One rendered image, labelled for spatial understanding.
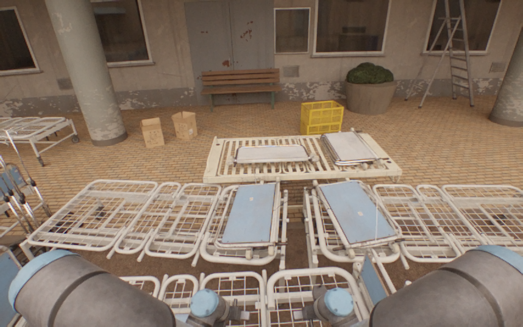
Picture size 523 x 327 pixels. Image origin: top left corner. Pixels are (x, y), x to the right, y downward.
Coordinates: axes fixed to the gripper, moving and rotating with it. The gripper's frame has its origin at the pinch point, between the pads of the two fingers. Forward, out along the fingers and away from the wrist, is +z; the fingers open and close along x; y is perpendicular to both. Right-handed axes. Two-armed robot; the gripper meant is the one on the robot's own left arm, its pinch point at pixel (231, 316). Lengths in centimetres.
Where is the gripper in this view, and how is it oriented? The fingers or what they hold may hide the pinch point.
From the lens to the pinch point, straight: 131.9
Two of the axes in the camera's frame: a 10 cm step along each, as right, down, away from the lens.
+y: 1.0, -8.0, 6.0
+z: 2.0, 6.0, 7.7
